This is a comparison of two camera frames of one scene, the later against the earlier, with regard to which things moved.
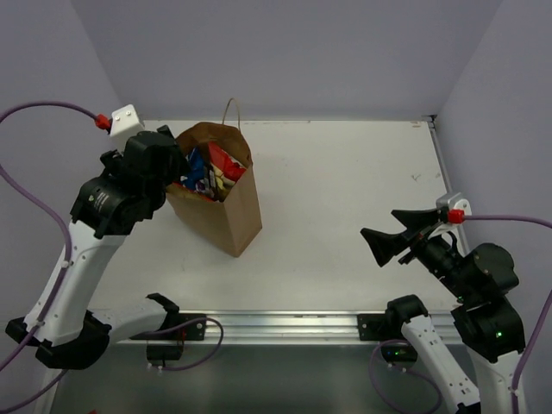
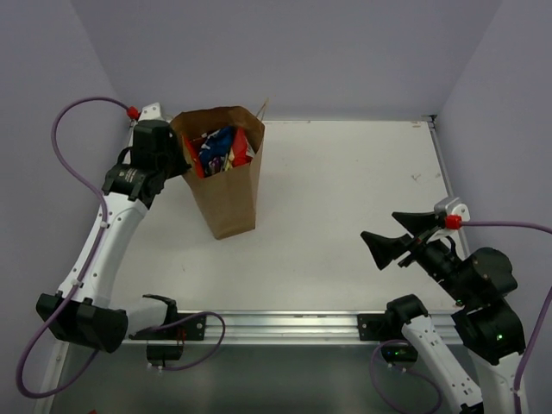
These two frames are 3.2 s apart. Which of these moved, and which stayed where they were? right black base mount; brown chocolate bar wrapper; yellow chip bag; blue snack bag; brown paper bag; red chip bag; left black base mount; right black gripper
Moved: brown chocolate bar wrapper; blue snack bag; red chip bag; yellow chip bag; brown paper bag
Stayed: left black base mount; right black gripper; right black base mount
